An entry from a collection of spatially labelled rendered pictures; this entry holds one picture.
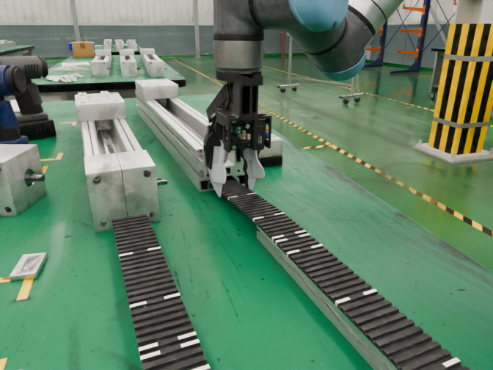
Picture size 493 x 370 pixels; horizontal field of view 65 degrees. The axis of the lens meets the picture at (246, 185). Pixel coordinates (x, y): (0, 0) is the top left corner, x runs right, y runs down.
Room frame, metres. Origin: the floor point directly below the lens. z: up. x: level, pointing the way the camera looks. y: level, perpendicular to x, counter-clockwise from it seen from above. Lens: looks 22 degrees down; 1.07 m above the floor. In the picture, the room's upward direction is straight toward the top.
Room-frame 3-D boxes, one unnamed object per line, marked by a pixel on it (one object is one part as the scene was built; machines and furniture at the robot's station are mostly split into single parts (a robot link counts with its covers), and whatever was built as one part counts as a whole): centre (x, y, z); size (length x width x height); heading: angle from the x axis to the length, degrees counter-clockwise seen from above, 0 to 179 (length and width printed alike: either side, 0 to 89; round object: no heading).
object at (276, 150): (0.86, -0.02, 0.81); 0.10 x 0.08 x 0.06; 113
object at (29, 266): (0.43, 0.28, 0.78); 0.05 x 0.03 x 0.01; 10
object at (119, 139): (0.99, 0.37, 0.82); 0.80 x 0.10 x 0.09; 23
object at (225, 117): (0.61, 0.01, 0.95); 0.09 x 0.08 x 0.12; 23
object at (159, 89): (1.30, 0.29, 0.87); 0.16 x 0.11 x 0.07; 23
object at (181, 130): (1.07, 0.20, 0.82); 0.80 x 0.10 x 0.09; 23
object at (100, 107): (0.99, 0.37, 0.87); 0.16 x 0.11 x 0.07; 23
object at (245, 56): (0.62, 0.01, 1.03); 0.08 x 0.08 x 0.05
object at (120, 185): (0.59, 0.19, 0.83); 0.12 x 0.09 x 0.10; 113
